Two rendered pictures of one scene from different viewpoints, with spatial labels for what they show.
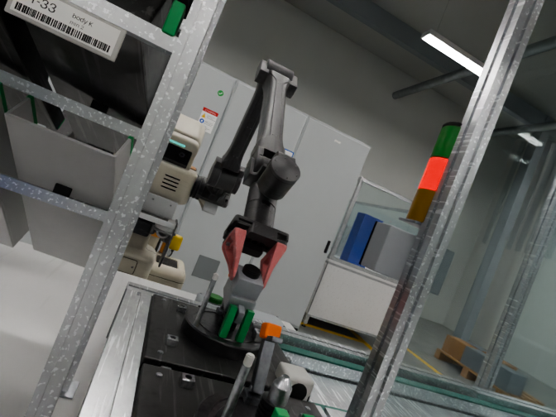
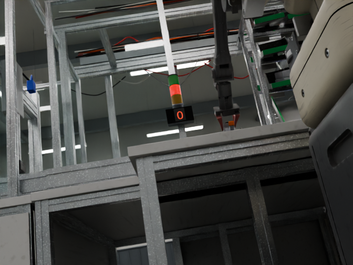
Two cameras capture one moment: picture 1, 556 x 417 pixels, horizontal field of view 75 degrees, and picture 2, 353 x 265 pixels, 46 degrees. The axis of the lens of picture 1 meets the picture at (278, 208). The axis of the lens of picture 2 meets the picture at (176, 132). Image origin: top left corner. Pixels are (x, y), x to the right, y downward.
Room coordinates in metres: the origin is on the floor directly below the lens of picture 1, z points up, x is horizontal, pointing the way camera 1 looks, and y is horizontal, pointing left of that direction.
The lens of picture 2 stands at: (2.24, 0.23, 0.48)
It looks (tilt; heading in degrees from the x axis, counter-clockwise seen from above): 20 degrees up; 195
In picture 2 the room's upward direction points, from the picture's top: 10 degrees counter-clockwise
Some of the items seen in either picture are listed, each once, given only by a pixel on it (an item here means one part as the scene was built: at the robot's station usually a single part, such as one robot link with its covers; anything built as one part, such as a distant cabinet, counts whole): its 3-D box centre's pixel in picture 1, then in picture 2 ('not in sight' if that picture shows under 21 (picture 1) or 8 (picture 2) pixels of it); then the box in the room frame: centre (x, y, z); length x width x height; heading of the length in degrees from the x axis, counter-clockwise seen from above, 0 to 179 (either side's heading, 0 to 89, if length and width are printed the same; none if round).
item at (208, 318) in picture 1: (223, 332); not in sight; (0.60, 0.01, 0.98); 0.14 x 0.14 x 0.02
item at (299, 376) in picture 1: (292, 384); not in sight; (0.54, -0.12, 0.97); 0.05 x 0.05 x 0.04; 17
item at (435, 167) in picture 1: (440, 178); (175, 91); (0.55, -0.21, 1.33); 0.05 x 0.05 x 0.05
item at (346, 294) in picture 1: (337, 241); not in sight; (6.00, -1.12, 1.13); 2.66 x 1.46 x 2.25; 17
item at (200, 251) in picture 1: (228, 199); not in sight; (3.85, 0.51, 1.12); 0.80 x 0.54 x 2.25; 107
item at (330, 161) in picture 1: (294, 226); not in sight; (4.09, -0.25, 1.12); 0.80 x 0.54 x 2.25; 107
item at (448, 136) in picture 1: (452, 147); (173, 81); (0.55, -0.21, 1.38); 0.05 x 0.05 x 0.05
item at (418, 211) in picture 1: (428, 209); (177, 101); (0.55, -0.21, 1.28); 0.05 x 0.05 x 0.05
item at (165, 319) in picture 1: (219, 342); not in sight; (0.60, 0.01, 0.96); 0.24 x 0.24 x 0.02; 17
